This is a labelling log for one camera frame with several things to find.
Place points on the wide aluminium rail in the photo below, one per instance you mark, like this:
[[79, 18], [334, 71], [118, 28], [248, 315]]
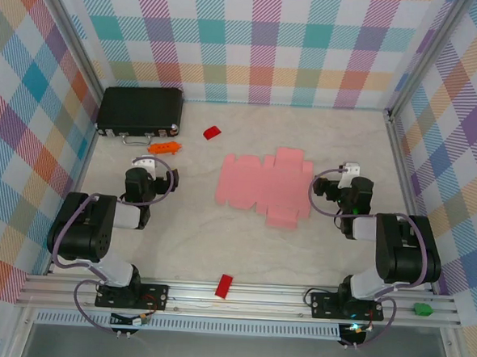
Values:
[[255, 303]]

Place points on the pink paper box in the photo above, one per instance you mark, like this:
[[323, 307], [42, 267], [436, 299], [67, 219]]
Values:
[[262, 184]]

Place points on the red wedge block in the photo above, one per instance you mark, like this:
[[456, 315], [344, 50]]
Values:
[[212, 132]]

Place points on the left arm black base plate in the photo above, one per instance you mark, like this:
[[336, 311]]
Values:
[[156, 297]]

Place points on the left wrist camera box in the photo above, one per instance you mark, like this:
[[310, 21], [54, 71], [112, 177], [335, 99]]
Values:
[[145, 162]]

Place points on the orange plastic toy part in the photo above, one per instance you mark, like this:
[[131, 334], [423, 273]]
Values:
[[165, 147]]

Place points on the green plastic block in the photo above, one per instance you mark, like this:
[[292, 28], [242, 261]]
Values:
[[422, 310]]

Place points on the grey metal plate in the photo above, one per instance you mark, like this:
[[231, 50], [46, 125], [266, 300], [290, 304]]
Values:
[[232, 354]]

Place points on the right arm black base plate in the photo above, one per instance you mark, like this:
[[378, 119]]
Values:
[[324, 305]]

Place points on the narrow aluminium side rail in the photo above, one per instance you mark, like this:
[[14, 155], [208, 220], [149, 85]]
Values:
[[410, 197], [86, 157]]

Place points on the red rectangular block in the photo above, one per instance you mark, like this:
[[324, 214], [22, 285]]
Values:
[[224, 285]]

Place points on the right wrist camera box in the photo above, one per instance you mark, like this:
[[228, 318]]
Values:
[[350, 170]]

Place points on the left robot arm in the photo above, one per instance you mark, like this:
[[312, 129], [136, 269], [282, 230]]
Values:
[[94, 222]]

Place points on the aluminium frame post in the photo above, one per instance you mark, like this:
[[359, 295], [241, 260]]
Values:
[[74, 31], [427, 52]]

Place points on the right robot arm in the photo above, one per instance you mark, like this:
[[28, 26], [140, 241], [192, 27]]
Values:
[[408, 253]]

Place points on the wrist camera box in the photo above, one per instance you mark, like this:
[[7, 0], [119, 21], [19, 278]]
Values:
[[350, 170], [145, 162]]

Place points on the black briefcase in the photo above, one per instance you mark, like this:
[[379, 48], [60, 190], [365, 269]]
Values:
[[139, 107]]

